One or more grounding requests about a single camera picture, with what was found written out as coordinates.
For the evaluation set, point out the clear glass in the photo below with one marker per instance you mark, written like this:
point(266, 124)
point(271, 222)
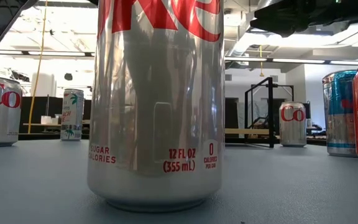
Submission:
point(72, 124)

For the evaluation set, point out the blue silver Red Bull can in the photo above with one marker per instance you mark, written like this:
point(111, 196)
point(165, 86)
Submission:
point(339, 130)

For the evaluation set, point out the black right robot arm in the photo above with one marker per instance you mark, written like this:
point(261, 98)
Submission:
point(306, 15)

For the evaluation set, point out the long ceiling light strip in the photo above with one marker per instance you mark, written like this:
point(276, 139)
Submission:
point(297, 60)

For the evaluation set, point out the white containers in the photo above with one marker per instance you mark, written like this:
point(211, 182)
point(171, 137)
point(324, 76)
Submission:
point(46, 119)

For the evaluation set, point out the black partition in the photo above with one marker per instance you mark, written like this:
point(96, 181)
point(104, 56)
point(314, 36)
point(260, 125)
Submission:
point(36, 109)

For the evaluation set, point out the wooden background table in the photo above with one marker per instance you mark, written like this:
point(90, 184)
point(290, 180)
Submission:
point(34, 124)

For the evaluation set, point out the silver ribbed air duct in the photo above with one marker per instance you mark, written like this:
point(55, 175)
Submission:
point(244, 37)

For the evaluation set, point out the black metal table frame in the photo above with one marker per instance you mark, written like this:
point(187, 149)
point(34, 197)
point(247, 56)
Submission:
point(42, 136)

